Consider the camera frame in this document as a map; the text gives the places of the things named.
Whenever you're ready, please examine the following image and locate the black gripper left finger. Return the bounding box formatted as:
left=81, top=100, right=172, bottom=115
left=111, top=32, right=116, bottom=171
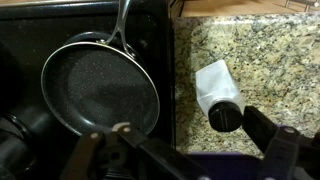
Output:
left=59, top=122, right=213, bottom=180

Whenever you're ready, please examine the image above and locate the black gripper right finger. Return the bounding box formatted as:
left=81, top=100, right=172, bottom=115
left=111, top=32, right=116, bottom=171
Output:
left=242, top=106, right=320, bottom=180

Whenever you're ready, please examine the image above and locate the black nonstick frying pan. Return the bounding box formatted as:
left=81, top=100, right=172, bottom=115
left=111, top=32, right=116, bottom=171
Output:
left=41, top=0, right=160, bottom=135

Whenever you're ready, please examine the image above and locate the black stove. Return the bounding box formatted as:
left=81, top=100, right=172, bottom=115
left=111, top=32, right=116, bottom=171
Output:
left=0, top=0, right=175, bottom=180

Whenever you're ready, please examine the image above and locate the clear shaker with black cap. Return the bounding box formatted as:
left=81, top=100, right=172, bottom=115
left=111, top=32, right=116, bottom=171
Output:
left=195, top=60, right=245, bottom=132

